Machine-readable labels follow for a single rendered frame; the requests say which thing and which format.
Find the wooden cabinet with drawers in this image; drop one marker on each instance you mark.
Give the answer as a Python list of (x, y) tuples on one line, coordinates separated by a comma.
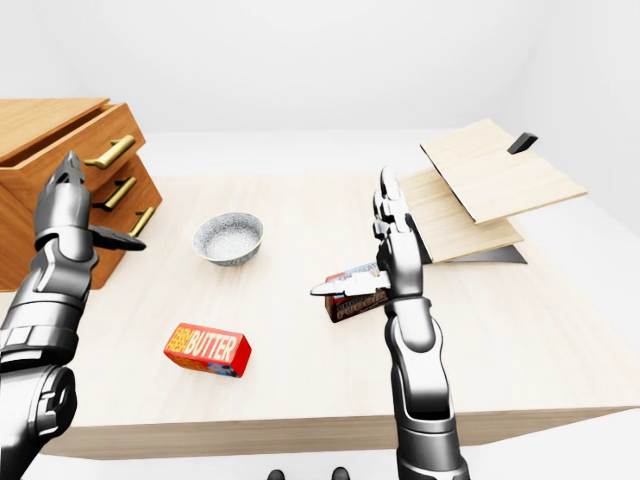
[(22, 215)]

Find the wooden drawer pulled open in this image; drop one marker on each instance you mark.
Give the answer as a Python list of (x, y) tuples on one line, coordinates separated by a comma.
[(107, 127)]

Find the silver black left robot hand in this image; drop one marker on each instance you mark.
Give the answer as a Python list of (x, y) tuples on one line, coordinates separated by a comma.
[(62, 210)]

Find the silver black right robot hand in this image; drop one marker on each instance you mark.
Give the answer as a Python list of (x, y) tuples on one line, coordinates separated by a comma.
[(402, 260)]

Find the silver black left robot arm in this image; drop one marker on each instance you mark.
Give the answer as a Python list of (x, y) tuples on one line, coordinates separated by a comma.
[(45, 310)]

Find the small black block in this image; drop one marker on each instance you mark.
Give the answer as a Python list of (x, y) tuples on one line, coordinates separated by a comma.
[(522, 143)]

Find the grey patterned bowl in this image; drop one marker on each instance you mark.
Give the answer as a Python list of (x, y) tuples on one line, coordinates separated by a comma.
[(227, 240)]

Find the small dark rounded shape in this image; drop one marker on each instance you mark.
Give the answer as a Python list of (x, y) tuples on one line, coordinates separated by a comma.
[(341, 474), (275, 475)]

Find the red butter box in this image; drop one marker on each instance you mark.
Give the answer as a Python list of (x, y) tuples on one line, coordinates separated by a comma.
[(210, 350)]

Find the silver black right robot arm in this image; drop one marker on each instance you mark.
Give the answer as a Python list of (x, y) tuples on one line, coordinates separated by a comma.
[(422, 380)]

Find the pale wooden board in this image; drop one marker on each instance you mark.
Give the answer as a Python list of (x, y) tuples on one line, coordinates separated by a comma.
[(500, 172), (455, 225)]

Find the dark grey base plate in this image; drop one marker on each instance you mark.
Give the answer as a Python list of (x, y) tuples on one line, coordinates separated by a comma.
[(500, 256)]

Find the wooden drawer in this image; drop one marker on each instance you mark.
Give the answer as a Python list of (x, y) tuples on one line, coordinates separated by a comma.
[(111, 260), (142, 192)]

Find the brown chocolate pudding box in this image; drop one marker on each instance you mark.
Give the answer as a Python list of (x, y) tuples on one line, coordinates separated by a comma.
[(352, 306)]

